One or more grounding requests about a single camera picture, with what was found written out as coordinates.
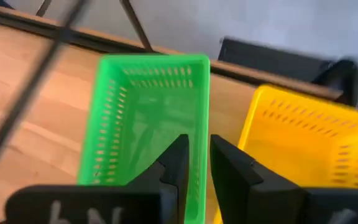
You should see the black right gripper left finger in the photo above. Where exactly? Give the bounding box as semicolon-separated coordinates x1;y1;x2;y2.
4;134;190;224

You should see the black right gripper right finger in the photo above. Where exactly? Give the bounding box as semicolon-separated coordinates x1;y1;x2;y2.
210;134;358;224

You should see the yellow plastic basket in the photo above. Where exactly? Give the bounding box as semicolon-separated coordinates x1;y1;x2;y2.
213;84;358;224

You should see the green plastic basket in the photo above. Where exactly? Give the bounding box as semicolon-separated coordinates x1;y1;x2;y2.
77;53;211;224

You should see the wooden shelf with black frame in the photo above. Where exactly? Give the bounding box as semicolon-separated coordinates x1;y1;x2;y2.
0;0;344;224

